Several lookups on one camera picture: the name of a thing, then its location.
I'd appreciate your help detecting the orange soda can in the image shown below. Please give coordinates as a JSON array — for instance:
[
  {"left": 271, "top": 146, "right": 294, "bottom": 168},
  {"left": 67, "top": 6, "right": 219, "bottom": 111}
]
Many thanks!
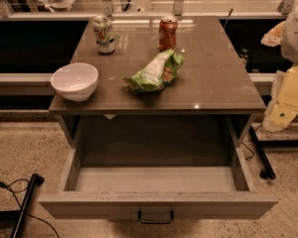
[{"left": 159, "top": 16, "right": 178, "bottom": 52}]

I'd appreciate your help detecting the green white soda can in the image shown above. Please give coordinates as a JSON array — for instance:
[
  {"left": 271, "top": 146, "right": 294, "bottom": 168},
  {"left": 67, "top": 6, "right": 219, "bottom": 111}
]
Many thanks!
[{"left": 92, "top": 16, "right": 115, "bottom": 55}]

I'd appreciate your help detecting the black floor stand leg right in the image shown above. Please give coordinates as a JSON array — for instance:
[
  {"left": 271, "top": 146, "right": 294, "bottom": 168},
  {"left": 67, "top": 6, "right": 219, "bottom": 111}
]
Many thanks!
[{"left": 249, "top": 127, "right": 276, "bottom": 179}]

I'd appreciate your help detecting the black floor cable left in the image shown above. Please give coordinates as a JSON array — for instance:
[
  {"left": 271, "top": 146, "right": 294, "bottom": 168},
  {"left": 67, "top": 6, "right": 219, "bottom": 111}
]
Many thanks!
[{"left": 0, "top": 170, "right": 61, "bottom": 238}]

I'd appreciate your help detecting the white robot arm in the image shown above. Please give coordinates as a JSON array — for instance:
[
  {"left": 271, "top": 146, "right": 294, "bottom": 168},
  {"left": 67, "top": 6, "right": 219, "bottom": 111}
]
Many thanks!
[{"left": 261, "top": 4, "right": 298, "bottom": 132}]

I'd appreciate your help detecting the black floor cable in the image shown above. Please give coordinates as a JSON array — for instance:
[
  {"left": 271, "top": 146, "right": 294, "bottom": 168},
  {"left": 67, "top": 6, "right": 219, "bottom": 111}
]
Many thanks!
[
  {"left": 241, "top": 124, "right": 263, "bottom": 161},
  {"left": 0, "top": 170, "right": 61, "bottom": 238}
]

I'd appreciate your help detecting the black floor stand leg left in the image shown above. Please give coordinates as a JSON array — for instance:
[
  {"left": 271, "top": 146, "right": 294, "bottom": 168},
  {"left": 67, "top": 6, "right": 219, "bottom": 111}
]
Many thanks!
[{"left": 10, "top": 174, "right": 44, "bottom": 238}]

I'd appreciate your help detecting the open grey top drawer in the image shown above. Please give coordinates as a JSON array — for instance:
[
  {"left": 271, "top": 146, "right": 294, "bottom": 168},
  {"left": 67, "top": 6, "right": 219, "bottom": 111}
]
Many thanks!
[{"left": 38, "top": 116, "right": 279, "bottom": 221}]

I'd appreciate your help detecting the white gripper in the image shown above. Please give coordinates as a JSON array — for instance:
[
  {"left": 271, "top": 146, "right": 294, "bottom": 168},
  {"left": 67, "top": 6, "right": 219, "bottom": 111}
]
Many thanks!
[{"left": 260, "top": 21, "right": 298, "bottom": 132}]

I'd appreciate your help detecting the black drawer handle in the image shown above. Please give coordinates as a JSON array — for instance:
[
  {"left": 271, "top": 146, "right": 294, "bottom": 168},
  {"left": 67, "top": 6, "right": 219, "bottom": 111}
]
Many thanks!
[{"left": 137, "top": 210, "right": 175, "bottom": 225}]

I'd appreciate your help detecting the black floor cable right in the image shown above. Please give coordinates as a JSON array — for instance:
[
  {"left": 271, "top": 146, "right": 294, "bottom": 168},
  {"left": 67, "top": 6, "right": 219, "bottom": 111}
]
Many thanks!
[{"left": 241, "top": 124, "right": 263, "bottom": 161}]

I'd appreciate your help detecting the green rice chip bag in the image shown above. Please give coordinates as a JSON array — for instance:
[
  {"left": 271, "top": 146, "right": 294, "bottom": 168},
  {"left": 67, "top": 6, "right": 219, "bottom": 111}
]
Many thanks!
[{"left": 121, "top": 50, "right": 184, "bottom": 92}]

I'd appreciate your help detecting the black floor stand leg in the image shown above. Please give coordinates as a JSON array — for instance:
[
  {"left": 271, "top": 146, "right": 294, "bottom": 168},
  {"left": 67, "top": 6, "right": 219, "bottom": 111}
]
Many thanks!
[
  {"left": 10, "top": 174, "right": 44, "bottom": 238},
  {"left": 249, "top": 127, "right": 276, "bottom": 179}
]

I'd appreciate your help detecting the white bowl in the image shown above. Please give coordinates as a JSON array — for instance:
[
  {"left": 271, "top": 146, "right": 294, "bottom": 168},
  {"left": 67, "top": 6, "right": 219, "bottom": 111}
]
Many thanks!
[{"left": 51, "top": 62, "right": 98, "bottom": 102}]

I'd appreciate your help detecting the grey cabinet table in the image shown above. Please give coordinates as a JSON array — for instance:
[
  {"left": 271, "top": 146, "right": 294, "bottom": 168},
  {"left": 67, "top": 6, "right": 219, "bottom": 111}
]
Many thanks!
[{"left": 50, "top": 17, "right": 264, "bottom": 169}]

